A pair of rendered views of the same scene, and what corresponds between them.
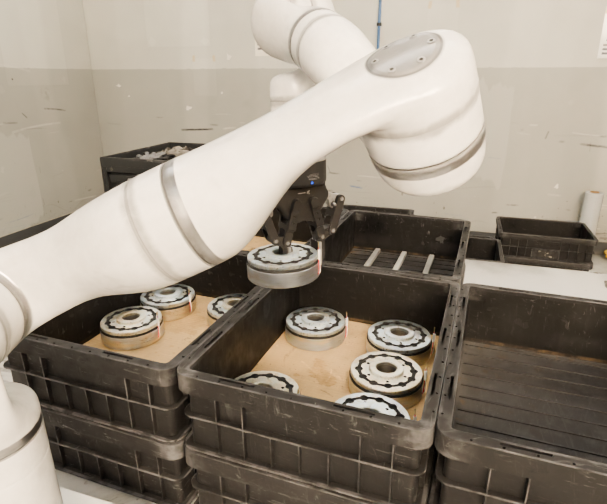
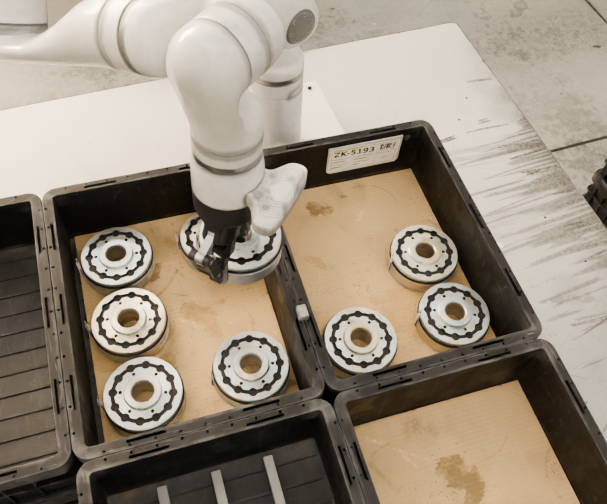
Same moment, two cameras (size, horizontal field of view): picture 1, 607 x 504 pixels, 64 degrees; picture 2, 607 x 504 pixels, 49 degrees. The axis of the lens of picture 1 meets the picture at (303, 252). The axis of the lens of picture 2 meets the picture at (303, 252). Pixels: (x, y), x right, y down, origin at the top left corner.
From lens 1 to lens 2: 1.17 m
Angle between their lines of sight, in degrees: 96
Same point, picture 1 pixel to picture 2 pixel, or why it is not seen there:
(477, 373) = (48, 413)
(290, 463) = (158, 215)
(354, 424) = (98, 184)
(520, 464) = not seen: outside the picture
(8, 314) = not seen: hidden behind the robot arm
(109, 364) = (301, 145)
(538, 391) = not seen: outside the picture
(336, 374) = (187, 323)
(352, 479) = (111, 223)
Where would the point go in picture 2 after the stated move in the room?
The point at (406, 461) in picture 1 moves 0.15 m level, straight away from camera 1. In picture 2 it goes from (67, 214) to (90, 297)
